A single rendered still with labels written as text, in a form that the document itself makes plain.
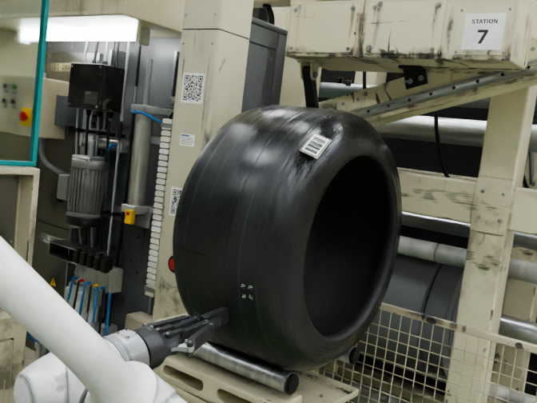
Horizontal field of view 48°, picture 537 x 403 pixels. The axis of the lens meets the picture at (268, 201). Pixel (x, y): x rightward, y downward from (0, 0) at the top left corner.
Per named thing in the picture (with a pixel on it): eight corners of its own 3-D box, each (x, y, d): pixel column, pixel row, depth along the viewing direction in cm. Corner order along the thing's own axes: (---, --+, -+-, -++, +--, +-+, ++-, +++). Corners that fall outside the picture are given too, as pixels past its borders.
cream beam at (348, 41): (282, 56, 167) (288, 1, 166) (328, 71, 188) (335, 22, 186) (510, 61, 132) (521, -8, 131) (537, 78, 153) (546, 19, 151)
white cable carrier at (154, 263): (144, 294, 165) (162, 117, 160) (157, 292, 169) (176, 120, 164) (155, 298, 162) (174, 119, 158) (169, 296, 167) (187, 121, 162)
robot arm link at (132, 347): (89, 330, 101) (118, 320, 106) (90, 381, 103) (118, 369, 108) (126, 346, 96) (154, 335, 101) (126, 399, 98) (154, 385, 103)
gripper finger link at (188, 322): (158, 352, 109) (153, 349, 110) (200, 332, 119) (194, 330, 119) (158, 331, 109) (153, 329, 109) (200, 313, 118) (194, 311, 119)
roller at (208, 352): (167, 337, 147) (179, 325, 149) (173, 350, 149) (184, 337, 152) (285, 385, 126) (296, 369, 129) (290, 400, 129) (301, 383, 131)
